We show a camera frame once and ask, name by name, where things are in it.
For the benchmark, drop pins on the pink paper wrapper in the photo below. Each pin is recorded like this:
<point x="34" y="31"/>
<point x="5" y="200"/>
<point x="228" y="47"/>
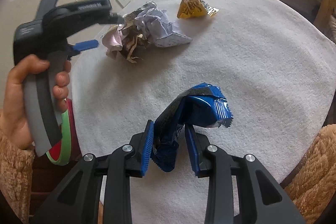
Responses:
<point x="112" y="40"/>

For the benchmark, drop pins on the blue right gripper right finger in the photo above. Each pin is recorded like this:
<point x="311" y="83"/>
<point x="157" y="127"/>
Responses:
<point x="194" y="149"/>

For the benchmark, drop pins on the blue snack wrapper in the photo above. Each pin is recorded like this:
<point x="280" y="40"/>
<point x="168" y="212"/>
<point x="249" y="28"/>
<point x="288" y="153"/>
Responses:
<point x="203" y="105"/>

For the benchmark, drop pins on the red bin with green rim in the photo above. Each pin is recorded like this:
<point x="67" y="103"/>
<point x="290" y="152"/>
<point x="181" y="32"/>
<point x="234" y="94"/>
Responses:
<point x="64" y="151"/>

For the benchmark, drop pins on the crumpled white lavender paper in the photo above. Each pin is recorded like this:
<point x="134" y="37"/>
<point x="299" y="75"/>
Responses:
<point x="157" y="28"/>

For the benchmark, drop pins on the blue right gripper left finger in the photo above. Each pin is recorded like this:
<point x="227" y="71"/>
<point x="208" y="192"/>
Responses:
<point x="146" y="146"/>

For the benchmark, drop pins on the left hand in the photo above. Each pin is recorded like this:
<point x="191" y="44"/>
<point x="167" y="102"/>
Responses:
<point x="13" y="116"/>

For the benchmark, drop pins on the brown gold snack wrapper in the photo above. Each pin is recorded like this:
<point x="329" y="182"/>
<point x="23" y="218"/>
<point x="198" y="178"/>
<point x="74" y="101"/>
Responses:
<point x="132" y="37"/>

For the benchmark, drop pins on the white towel table cover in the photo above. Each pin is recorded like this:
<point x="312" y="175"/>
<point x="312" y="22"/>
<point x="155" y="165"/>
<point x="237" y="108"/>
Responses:
<point x="275" y="68"/>

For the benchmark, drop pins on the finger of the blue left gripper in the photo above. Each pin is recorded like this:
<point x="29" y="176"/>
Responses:
<point x="74" y="50"/>

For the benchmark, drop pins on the brown fuzzy left sleeve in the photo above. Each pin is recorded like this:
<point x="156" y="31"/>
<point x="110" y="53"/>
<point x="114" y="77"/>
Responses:
<point x="16" y="177"/>

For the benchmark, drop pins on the yellow candy wrapper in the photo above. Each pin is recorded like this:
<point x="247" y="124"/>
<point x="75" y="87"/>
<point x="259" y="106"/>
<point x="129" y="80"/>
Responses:
<point x="195" y="9"/>

